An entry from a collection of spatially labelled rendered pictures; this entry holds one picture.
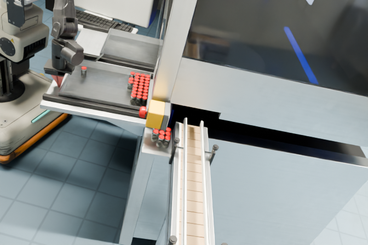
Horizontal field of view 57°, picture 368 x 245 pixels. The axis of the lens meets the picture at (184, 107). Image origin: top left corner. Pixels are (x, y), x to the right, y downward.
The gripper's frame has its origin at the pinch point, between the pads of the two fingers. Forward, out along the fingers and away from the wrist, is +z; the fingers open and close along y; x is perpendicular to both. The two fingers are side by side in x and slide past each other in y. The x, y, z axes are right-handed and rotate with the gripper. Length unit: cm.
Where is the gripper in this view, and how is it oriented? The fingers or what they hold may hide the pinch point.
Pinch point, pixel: (59, 85)
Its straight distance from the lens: 142.8
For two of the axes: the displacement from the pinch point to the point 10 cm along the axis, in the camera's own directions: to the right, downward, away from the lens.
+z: -2.2, 7.7, 5.9
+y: 9.7, 1.7, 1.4
